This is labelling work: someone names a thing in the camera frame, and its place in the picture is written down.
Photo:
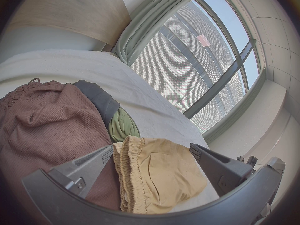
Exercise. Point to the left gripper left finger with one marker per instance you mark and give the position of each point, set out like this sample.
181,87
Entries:
89,165

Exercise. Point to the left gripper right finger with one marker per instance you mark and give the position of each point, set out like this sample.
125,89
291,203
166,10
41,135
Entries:
218,170

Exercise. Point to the bed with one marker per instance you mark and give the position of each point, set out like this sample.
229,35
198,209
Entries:
145,97

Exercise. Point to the green garment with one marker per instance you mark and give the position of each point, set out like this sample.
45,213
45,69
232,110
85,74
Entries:
121,126

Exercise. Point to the tan shorts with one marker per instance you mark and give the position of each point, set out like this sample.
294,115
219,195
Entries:
164,172

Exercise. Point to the brown waffle knit shorts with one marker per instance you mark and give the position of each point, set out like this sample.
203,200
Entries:
46,125

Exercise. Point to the dark grey garment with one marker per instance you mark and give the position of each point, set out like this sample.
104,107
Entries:
103,99

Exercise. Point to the window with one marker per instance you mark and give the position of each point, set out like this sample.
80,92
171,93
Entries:
187,67

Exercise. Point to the pale green curtain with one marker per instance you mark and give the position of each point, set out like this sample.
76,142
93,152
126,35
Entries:
145,24

